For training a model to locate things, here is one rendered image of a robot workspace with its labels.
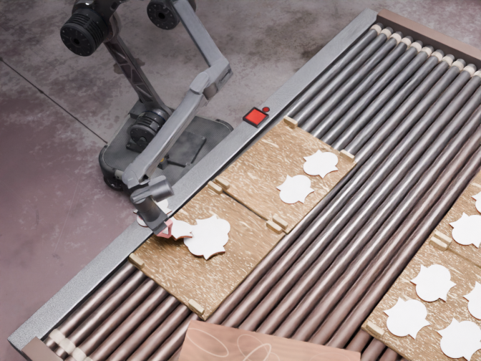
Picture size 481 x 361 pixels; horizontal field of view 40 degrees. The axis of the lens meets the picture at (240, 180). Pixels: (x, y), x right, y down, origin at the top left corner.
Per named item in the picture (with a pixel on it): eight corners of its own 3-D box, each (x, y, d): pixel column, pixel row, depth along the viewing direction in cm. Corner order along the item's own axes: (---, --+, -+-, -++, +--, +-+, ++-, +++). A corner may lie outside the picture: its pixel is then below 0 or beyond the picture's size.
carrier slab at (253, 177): (212, 183, 241) (212, 180, 240) (283, 120, 259) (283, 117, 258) (287, 235, 226) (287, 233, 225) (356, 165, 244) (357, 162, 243)
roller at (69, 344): (54, 354, 206) (50, 348, 203) (384, 33, 297) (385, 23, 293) (64, 364, 204) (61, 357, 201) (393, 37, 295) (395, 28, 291)
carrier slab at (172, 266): (127, 261, 222) (127, 258, 220) (208, 185, 240) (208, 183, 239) (205, 321, 207) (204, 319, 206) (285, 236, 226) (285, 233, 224)
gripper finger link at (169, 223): (169, 221, 219) (158, 205, 212) (181, 233, 214) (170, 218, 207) (153, 235, 217) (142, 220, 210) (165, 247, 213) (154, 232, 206)
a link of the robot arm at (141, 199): (127, 191, 203) (130, 204, 199) (147, 182, 203) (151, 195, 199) (136, 203, 208) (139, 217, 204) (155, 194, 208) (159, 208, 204)
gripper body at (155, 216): (153, 202, 215) (144, 189, 209) (170, 219, 209) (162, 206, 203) (137, 215, 213) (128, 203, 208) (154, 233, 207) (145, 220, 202)
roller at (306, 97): (44, 345, 208) (39, 338, 205) (374, 29, 299) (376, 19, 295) (54, 354, 206) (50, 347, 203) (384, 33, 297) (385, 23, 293)
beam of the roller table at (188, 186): (11, 346, 211) (6, 338, 206) (364, 17, 308) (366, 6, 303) (28, 362, 207) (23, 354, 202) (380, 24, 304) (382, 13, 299)
